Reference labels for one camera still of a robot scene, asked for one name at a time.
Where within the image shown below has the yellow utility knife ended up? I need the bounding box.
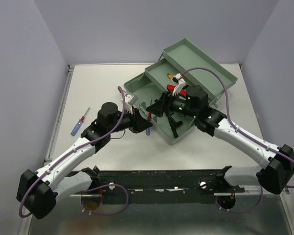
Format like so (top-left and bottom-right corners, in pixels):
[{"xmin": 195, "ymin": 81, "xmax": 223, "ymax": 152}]
[{"xmin": 167, "ymin": 73, "xmax": 175, "ymax": 80}]

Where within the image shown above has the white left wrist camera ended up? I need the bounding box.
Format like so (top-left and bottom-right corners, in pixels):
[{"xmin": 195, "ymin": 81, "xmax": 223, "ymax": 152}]
[{"xmin": 121, "ymin": 94, "xmax": 138, "ymax": 114}]

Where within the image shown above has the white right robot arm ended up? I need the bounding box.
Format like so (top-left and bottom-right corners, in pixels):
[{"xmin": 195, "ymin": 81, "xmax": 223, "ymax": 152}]
[{"xmin": 147, "ymin": 86, "xmax": 294, "ymax": 194}]

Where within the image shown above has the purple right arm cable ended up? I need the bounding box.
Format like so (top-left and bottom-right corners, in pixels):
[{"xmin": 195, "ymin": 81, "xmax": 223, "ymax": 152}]
[{"xmin": 178, "ymin": 67, "xmax": 294, "ymax": 214}]

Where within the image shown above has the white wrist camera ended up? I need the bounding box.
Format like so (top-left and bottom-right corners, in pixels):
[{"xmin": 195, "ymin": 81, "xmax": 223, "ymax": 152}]
[
  {"xmin": 171, "ymin": 73, "xmax": 186, "ymax": 96},
  {"xmin": 121, "ymin": 94, "xmax": 138, "ymax": 114}
]

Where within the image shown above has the small steel claw hammer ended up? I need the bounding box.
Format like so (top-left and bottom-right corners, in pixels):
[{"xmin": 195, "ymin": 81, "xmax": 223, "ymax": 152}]
[{"xmin": 167, "ymin": 116, "xmax": 183, "ymax": 138}]

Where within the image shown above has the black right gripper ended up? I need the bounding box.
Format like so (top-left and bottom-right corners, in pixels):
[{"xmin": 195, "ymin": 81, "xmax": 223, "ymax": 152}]
[{"xmin": 146, "ymin": 89, "xmax": 198, "ymax": 118}]

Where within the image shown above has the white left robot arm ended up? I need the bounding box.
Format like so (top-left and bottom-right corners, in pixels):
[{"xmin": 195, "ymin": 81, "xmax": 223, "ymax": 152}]
[{"xmin": 16, "ymin": 102, "xmax": 152, "ymax": 219}]

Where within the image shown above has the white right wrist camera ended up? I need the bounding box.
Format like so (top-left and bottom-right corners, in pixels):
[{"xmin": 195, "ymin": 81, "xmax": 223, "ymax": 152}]
[{"xmin": 171, "ymin": 73, "xmax": 186, "ymax": 96}]

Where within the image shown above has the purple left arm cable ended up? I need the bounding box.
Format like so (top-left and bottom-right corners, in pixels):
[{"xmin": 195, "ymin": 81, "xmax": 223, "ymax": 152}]
[{"xmin": 19, "ymin": 86, "xmax": 133, "ymax": 218}]

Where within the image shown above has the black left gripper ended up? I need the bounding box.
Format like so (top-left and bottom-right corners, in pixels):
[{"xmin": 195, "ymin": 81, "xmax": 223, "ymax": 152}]
[{"xmin": 108, "ymin": 105, "xmax": 153, "ymax": 134}]

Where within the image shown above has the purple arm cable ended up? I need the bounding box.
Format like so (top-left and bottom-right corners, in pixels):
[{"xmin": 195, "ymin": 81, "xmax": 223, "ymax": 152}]
[
  {"xmin": 19, "ymin": 86, "xmax": 133, "ymax": 218},
  {"xmin": 178, "ymin": 67, "xmax": 294, "ymax": 214}
]

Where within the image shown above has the blue handled screwdriver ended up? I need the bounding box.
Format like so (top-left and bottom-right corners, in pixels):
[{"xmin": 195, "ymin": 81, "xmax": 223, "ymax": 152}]
[
  {"xmin": 146, "ymin": 112, "xmax": 152, "ymax": 136},
  {"xmin": 71, "ymin": 107, "xmax": 91, "ymax": 136}
]

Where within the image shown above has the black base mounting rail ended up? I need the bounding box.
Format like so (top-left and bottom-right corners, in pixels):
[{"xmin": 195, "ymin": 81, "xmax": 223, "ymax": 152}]
[{"xmin": 83, "ymin": 167, "xmax": 244, "ymax": 205}]

